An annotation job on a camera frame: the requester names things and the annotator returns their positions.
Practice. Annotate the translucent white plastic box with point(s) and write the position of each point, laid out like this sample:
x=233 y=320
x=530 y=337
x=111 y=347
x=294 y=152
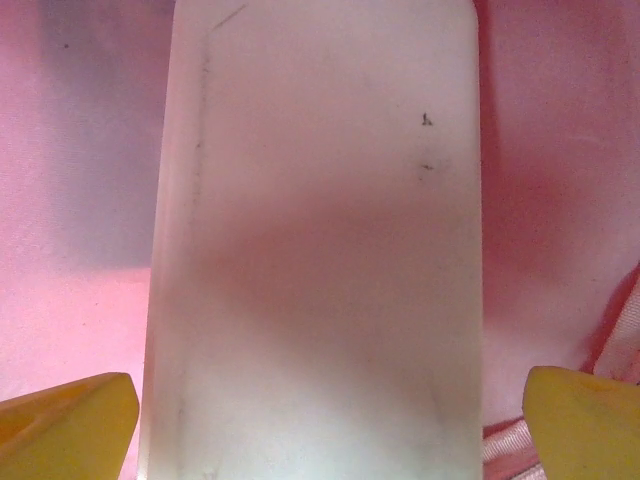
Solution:
x=320 y=225

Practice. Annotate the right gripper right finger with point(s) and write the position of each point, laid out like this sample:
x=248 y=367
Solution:
x=585 y=430

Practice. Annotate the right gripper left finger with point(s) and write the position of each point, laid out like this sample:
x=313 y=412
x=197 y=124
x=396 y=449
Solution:
x=65 y=430

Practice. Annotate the pink student backpack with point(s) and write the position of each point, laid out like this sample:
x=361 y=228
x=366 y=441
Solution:
x=60 y=200

